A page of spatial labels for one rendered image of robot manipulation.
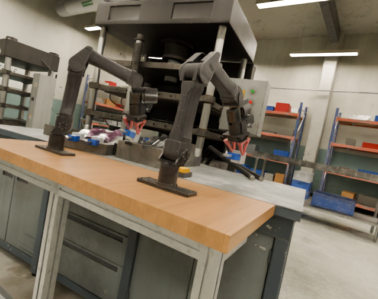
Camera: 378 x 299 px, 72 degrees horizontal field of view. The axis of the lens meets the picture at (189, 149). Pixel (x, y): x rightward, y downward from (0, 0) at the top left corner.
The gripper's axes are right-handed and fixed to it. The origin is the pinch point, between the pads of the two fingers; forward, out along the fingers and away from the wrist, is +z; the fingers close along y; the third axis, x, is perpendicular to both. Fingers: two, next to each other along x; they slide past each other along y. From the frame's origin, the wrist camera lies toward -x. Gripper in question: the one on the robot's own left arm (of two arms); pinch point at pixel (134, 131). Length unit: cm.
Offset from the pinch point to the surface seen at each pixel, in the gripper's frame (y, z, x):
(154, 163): -18.1, 8.9, 5.1
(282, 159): -34, 125, -329
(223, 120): -11, 10, -87
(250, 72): 3, -18, -171
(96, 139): 15.0, 6.5, 10.5
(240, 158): -53, -2, -8
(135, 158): -7.1, 10.1, 5.7
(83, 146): 20.3, 10.7, 14.2
